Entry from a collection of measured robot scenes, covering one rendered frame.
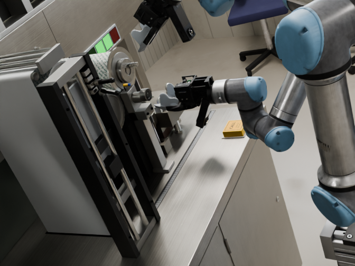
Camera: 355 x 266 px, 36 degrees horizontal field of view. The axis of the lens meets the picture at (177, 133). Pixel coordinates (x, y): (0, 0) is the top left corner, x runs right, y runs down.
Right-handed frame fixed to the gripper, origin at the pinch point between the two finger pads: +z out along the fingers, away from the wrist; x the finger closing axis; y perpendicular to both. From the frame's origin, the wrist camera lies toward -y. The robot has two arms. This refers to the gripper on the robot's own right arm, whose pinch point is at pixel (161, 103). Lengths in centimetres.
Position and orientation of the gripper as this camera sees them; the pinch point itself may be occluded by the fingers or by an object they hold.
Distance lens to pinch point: 177.0
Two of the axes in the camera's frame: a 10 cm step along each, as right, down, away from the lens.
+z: -8.7, 0.5, 4.8
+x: -3.7, 5.7, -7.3
